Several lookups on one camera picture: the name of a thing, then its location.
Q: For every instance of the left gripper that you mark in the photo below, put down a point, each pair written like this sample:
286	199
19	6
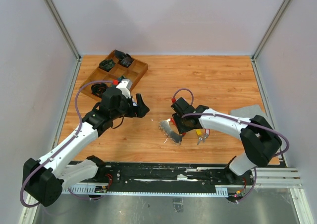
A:
139	111

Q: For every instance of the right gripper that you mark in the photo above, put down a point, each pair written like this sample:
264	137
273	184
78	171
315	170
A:
181	129

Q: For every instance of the key with red tag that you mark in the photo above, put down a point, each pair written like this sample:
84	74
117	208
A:
206	135

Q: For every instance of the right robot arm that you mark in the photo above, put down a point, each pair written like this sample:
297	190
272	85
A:
259	140

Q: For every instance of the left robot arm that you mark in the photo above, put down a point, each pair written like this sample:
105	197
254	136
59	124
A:
45	178

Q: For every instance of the key with yellow tag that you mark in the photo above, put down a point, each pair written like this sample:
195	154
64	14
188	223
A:
199	135

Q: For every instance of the blue tie yellow flowers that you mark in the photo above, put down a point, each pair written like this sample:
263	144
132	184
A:
121	78

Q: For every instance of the dark tie orange flowers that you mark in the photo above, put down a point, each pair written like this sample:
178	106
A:
98	89

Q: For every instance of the wooden compartment tray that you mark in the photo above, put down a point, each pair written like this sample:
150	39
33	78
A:
90	70

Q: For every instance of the dark tie purple pattern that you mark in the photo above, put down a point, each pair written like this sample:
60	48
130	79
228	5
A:
126	62

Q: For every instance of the green patterned rolled tie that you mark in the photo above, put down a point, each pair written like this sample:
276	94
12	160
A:
106	64

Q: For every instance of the dark folded tie back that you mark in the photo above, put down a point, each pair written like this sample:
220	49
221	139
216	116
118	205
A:
120	55

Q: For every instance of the grey foam pad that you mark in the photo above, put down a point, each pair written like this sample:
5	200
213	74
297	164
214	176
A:
248	111

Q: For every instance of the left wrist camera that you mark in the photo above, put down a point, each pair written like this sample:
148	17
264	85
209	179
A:
125	84

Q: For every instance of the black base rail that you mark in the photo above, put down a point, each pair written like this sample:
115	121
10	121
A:
170	178

